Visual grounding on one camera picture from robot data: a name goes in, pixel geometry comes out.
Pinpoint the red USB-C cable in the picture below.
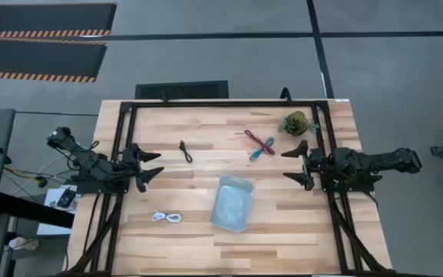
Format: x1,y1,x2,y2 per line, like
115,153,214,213
244,128,276,156

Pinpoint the black metal table frame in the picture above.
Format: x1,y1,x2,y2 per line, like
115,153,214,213
64,98,392,277

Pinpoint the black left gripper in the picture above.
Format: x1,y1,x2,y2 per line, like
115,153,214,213
122,142,165,193

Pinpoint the white box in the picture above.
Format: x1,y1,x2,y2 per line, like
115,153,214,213
36,184,79,237

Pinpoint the white plastic bin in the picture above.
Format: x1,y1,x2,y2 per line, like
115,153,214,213
208,175,255,234

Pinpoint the small black device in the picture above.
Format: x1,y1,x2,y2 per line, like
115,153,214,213
56,186,78,209

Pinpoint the black USB-C cable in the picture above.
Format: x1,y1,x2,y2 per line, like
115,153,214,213
178,139,194,164

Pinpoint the white USB-C cable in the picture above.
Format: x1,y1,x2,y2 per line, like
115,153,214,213
151,209,183,225

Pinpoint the teal USB-C cable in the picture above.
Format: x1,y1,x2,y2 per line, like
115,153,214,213
248,136,275,162

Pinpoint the small potted green plant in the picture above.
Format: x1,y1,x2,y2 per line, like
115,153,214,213
278,110,321,138

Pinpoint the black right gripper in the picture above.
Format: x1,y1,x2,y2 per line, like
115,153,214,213
280,139,325,192

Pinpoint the white crumpled object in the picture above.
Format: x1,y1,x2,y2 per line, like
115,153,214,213
8,235,40,252

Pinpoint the black hazard-striped floor mat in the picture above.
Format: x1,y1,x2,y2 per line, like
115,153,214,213
0,38,108,84
0,2,118,40

